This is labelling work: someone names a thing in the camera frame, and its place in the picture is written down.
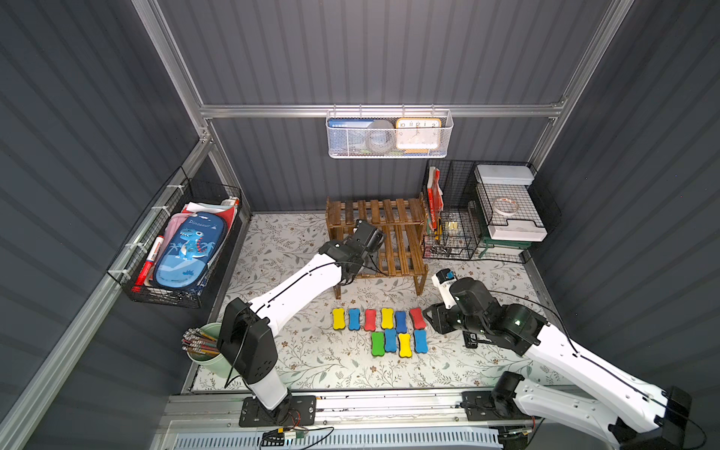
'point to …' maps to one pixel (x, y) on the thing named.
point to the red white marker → (148, 265)
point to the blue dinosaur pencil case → (189, 250)
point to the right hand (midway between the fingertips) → (433, 309)
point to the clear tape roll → (505, 206)
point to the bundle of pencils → (195, 341)
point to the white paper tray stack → (496, 181)
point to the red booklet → (435, 195)
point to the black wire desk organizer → (461, 232)
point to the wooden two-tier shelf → (403, 221)
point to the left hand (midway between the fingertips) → (367, 260)
